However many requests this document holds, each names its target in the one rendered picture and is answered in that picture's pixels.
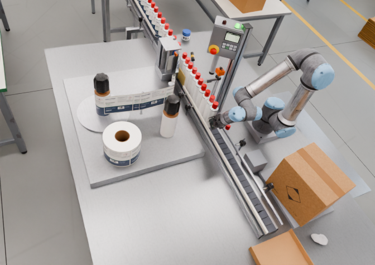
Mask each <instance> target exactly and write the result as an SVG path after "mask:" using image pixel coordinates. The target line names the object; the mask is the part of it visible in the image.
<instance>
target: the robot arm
mask: <svg viewBox="0 0 375 265"><path fill-rule="evenodd" d="M299 69H301V71H302V72H303V74H302V76H301V77H300V85H299V86H298V88H297V89H296V91H295V92H294V94H293V96H292V97H291V99H290V100H289V102H288V104H287V105H286V107H285V103H284V102H283V101H282V100H281V99H279V98H276V97H270V98H268V99H267V100H266V101H265V102H264V105H263V107H262V108H260V107H255V106H254V105H253V103H252V101H251V99H252V98H253V97H255V96H256V95H258V94H259V93H261V92H262V91H264V90H265V89H267V88H268V87H270V86H271V85H273V84H274V83H276V82H277V81H279V80H281V79H282V78H284V77H285V76H286V75H288V74H289V73H291V72H293V71H298V70H299ZM334 77H335V72H334V70H333V69H332V67H331V65H330V64H328V63H327V61H326V60H325V59H324V58H323V57H322V56H321V54H320V53H319V52H318V51H317V50H315V49H310V48H306V49H299V50H296V51H294V52H292V53H290V54H289V55H287V56H286V58H285V60H284V61H282V62H280V63H279V64H278V65H276V66H275V67H273V68H272V69H270V70H269V71H268V72H266V73H264V74H263V75H261V76H260V77H259V78H257V79H256V80H254V81H253V82H251V83H250V84H248V85H247V86H245V87H242V86H239V87H236V88H235V89H234V90H233V96H234V99H235V101H236V102H237V104H238V107H233V108H232V109H230V110H227V111H225V112H223V113H222V114H216V115H215V116H212V117H210V118H211V119H209V121H208V122H209V123H210V127H209V128H211V129H216V128H219V129H223V128H224V127H225V126H226V125H231V124H232V123H235V122H245V121H252V126H253V128H254V129H255V130H256V131H257V132H259V133H262V134H270V133H271V132H272V131H274V133H275V134H276V136H277V137H278V138H286V137H289V136H291V135H292V134H294V133H295V132H296V127H295V124H296V123H297V117H298V115H299V114H300V113H301V111H302V110H303V108H304V107H305V105H306V104H307V102H308V101H309V100H310V98H311V97H312V95H313V94H314V93H315V91H318V90H322V89H324V88H326V87H327V86H328V85H330V84H331V83H332V81H333V80H334Z"/></svg>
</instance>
